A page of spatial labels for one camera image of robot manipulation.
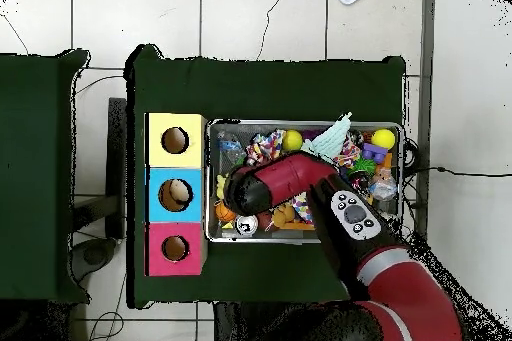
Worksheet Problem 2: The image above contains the clear plastic water bottle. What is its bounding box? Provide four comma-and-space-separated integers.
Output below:
216, 131, 246, 164

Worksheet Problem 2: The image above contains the clear mesh bin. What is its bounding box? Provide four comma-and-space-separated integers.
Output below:
205, 119, 403, 245

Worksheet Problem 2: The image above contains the wooden box with three holes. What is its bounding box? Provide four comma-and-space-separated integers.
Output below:
144, 112, 209, 278

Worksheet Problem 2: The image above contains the colourful dotted cloth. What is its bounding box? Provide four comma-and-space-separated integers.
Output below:
244, 129, 286, 167

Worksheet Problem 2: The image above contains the yellow ball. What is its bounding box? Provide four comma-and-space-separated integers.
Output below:
369, 128, 396, 151
281, 129, 304, 153

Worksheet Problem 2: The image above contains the brown plush bear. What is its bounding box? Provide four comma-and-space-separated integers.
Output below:
271, 202, 297, 227

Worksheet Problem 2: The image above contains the silver drink can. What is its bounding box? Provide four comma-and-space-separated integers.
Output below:
234, 213, 260, 237

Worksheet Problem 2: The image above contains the dark green tablecloth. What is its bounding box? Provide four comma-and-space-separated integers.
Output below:
126, 43, 407, 310

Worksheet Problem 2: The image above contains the mint green knitted cloth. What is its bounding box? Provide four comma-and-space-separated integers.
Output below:
301, 112, 353, 164

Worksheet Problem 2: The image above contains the purple toy block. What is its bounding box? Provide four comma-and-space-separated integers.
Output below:
360, 142, 388, 165

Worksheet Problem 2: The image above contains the green covered side table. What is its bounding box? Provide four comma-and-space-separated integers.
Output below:
0, 49, 91, 305

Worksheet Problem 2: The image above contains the black cable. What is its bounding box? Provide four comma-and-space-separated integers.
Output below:
411, 165, 512, 178

